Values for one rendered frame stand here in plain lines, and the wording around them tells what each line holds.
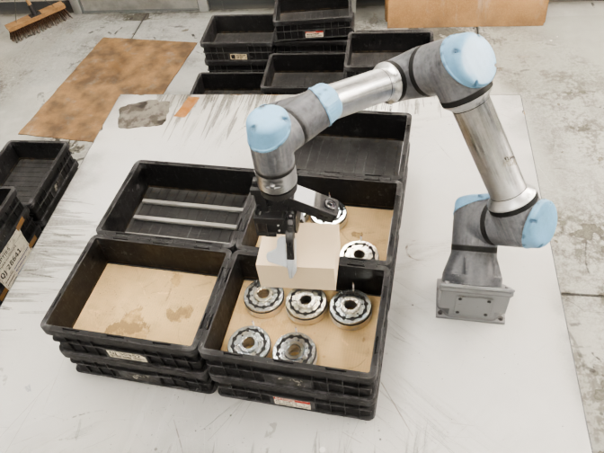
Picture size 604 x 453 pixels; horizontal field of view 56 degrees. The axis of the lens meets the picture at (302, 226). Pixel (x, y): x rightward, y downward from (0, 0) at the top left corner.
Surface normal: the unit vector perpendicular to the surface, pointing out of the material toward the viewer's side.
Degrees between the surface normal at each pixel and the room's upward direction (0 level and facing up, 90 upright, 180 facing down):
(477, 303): 90
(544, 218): 65
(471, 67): 50
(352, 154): 0
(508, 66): 0
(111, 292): 0
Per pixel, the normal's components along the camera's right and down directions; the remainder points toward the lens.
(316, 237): -0.09, -0.66
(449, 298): -0.18, 0.75
